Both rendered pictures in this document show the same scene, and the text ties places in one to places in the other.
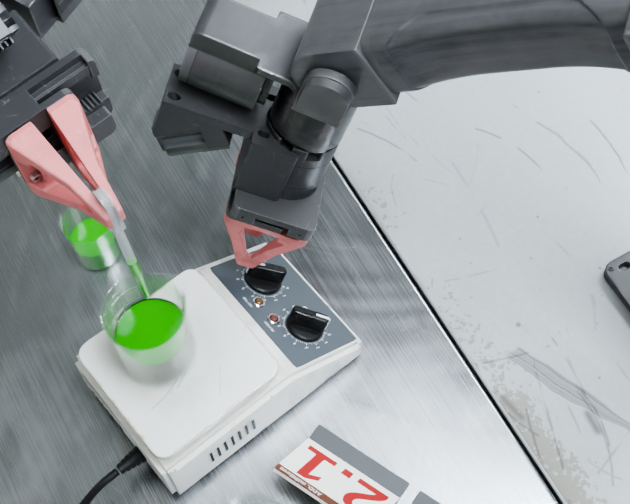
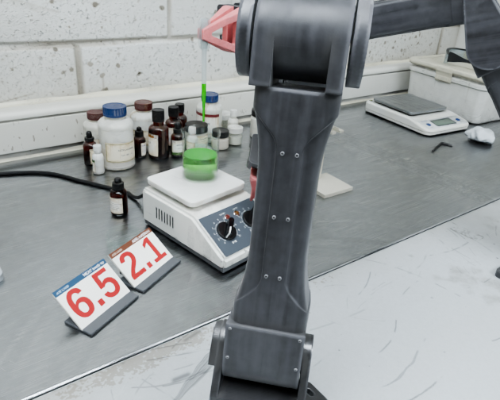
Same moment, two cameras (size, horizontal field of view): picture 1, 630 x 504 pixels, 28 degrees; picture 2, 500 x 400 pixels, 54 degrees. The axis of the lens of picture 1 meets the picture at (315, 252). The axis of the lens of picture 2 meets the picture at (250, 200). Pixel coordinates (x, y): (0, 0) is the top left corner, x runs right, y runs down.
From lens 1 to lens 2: 88 cm
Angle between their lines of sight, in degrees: 59
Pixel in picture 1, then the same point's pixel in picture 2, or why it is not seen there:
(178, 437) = (156, 180)
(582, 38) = not seen: outside the picture
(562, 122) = (425, 365)
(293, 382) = (190, 221)
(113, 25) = (390, 200)
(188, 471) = (148, 203)
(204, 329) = (212, 185)
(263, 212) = (253, 143)
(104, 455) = not seen: hidden behind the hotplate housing
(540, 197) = (355, 351)
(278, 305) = (236, 222)
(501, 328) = not seen: hidden behind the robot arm
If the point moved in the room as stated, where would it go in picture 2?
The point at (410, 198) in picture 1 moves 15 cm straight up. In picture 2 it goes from (331, 292) to (348, 200)
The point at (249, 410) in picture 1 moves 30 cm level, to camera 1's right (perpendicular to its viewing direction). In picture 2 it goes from (175, 208) to (200, 346)
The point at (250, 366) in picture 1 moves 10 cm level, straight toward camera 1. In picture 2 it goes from (193, 195) to (127, 203)
